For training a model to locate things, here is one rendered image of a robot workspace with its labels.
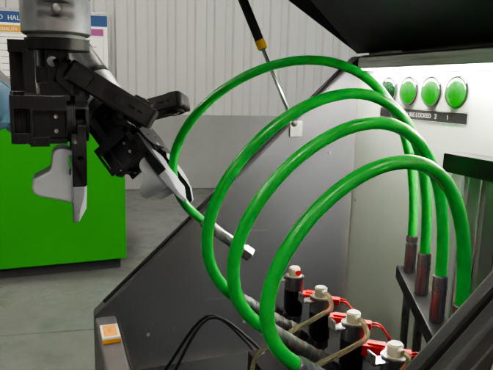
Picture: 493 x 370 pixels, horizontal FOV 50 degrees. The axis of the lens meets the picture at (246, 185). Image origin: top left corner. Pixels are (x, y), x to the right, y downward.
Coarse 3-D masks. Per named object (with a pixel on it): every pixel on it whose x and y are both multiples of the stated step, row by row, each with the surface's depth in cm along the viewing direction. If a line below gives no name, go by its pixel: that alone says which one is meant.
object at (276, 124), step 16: (320, 96) 63; (336, 96) 63; (352, 96) 64; (368, 96) 65; (384, 96) 66; (288, 112) 62; (304, 112) 63; (400, 112) 67; (272, 128) 61; (416, 128) 68; (256, 144) 61; (240, 160) 61; (224, 176) 61; (224, 192) 61; (208, 208) 61; (208, 224) 61; (208, 240) 61; (208, 256) 61; (208, 272) 62; (416, 272) 74; (224, 288) 63; (416, 288) 74; (256, 304) 65; (288, 320) 67
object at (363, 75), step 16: (272, 64) 77; (288, 64) 77; (304, 64) 78; (320, 64) 77; (336, 64) 77; (352, 64) 77; (240, 80) 78; (368, 80) 77; (208, 96) 79; (192, 112) 79; (176, 144) 80; (176, 160) 81; (416, 176) 80; (416, 192) 80; (192, 208) 82; (416, 208) 80; (416, 224) 81; (416, 240) 81
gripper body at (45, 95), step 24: (24, 48) 57; (48, 48) 56; (72, 48) 57; (24, 72) 57; (48, 72) 58; (24, 96) 56; (48, 96) 57; (72, 96) 59; (24, 120) 57; (48, 120) 58; (72, 120) 58; (48, 144) 58
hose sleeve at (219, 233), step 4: (200, 224) 82; (216, 224) 83; (216, 228) 82; (220, 228) 83; (216, 232) 82; (220, 232) 82; (224, 232) 83; (216, 236) 83; (220, 236) 82; (224, 236) 82; (228, 236) 82; (232, 236) 83; (220, 240) 83; (224, 240) 82; (228, 240) 82; (228, 244) 83; (244, 248) 83
